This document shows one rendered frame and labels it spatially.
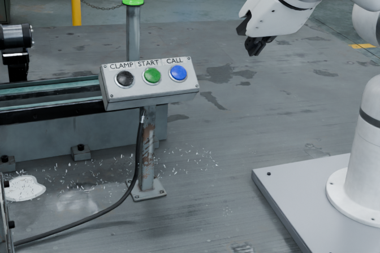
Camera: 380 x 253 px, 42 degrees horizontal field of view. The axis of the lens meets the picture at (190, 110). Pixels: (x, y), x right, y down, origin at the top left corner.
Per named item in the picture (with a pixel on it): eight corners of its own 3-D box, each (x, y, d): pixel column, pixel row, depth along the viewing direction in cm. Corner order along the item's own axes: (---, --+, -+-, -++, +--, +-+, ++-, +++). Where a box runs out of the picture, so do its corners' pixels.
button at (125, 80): (117, 90, 86) (118, 85, 85) (113, 75, 87) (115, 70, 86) (133, 88, 87) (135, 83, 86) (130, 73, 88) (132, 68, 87)
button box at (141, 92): (104, 112, 88) (108, 99, 84) (97, 77, 91) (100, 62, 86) (193, 100, 94) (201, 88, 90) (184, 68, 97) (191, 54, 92)
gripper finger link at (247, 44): (262, 20, 83) (247, 41, 89) (245, 21, 82) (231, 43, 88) (268, 36, 82) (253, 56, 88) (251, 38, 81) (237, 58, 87)
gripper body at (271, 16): (318, -37, 76) (285, 6, 85) (259, -36, 72) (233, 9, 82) (336, 3, 73) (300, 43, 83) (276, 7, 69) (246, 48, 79)
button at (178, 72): (171, 84, 90) (173, 79, 88) (167, 69, 91) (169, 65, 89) (186, 82, 91) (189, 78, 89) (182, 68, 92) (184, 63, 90)
